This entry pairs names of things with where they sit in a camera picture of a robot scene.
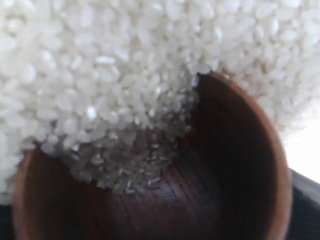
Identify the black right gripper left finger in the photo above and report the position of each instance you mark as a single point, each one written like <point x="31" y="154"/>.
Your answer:
<point x="6" y="224"/>

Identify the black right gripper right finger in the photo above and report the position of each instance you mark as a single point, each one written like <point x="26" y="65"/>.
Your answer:
<point x="305" y="212"/>

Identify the brown wooden cup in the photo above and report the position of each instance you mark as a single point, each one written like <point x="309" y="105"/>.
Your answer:
<point x="231" y="181"/>

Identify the rice pile in tray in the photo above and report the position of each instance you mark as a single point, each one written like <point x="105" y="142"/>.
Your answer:
<point x="109" y="83"/>

